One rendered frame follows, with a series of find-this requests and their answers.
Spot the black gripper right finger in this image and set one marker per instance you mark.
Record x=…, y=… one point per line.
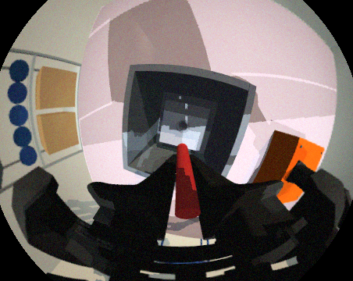
x=219, y=198

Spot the red peg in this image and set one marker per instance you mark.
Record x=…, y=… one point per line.
x=187, y=205

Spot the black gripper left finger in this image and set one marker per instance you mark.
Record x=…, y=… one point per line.
x=151, y=197

